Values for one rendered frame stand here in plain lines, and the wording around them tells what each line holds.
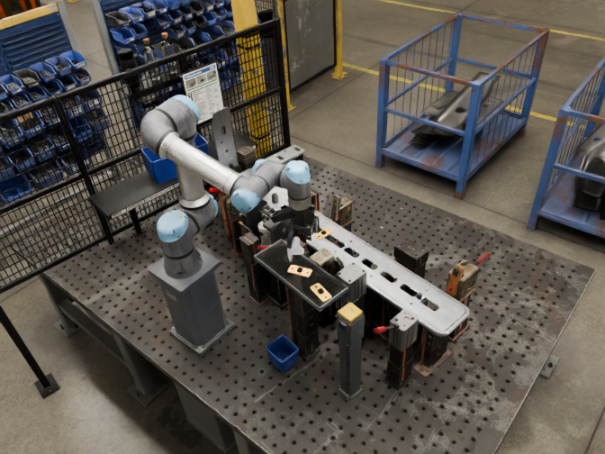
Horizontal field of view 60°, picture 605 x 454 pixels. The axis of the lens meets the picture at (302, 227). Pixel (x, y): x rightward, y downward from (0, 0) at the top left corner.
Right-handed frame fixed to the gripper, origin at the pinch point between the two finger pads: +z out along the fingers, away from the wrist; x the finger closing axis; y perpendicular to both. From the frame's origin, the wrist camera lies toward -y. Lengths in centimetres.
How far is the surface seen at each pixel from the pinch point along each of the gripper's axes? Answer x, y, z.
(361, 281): 9.7, 20.8, 18.5
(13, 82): 93, -251, 14
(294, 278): -5.3, 0.6, 10.3
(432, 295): 20, 46, 26
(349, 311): -12.4, 24.3, 10.2
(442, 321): 9, 52, 26
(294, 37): 331, -161, 60
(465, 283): 26, 56, 22
